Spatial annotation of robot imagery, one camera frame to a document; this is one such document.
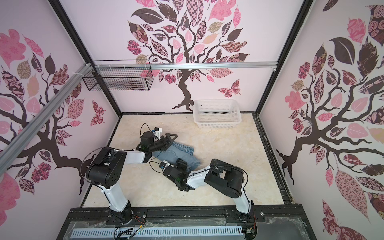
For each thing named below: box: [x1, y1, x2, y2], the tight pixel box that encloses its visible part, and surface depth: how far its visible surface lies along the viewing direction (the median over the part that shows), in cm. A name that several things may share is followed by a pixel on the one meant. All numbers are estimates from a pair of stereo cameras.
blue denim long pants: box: [152, 141, 201, 172], surface depth 92 cm
